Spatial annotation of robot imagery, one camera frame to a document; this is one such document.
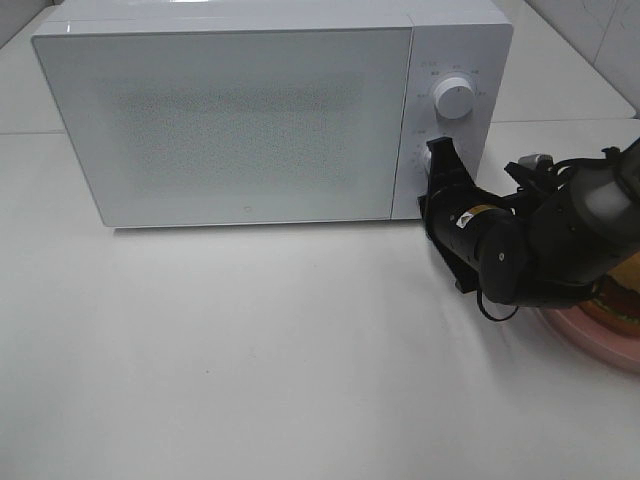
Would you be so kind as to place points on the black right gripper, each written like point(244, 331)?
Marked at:
point(478, 240)

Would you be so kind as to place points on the burger with sesame-free bun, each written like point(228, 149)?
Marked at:
point(617, 304)

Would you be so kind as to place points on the white microwave door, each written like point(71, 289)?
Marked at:
point(233, 128)

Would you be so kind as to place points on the pink round plate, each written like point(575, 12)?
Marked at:
point(610, 338)

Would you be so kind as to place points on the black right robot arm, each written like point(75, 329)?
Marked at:
point(548, 244)

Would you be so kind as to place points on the white microwave oven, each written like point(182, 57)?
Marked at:
point(469, 37)

